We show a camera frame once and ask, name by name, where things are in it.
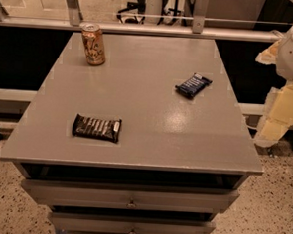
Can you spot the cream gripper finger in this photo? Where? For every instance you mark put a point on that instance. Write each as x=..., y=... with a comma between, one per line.
x=268, y=56
x=277, y=116

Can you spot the black chocolate bar wrapper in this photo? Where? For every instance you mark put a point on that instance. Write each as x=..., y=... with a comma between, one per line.
x=100, y=129

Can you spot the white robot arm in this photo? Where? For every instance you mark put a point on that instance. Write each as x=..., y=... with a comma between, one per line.
x=277, y=115

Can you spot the orange soda can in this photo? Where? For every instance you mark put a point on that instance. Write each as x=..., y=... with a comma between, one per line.
x=93, y=44

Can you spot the blue snack bar wrapper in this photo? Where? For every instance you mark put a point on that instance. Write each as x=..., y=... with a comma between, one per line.
x=191, y=87

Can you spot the grey drawer cabinet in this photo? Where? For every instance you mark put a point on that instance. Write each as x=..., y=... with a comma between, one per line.
x=165, y=139

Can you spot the black office chair base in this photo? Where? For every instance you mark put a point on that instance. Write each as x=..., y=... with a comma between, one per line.
x=152, y=12

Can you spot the top grey drawer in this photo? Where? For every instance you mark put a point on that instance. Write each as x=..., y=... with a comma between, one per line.
x=76, y=194

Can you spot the grey drawer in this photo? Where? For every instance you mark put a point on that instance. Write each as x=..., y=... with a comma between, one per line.
x=128, y=225
x=76, y=194

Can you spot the metal railing frame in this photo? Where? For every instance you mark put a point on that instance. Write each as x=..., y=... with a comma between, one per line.
x=243, y=20

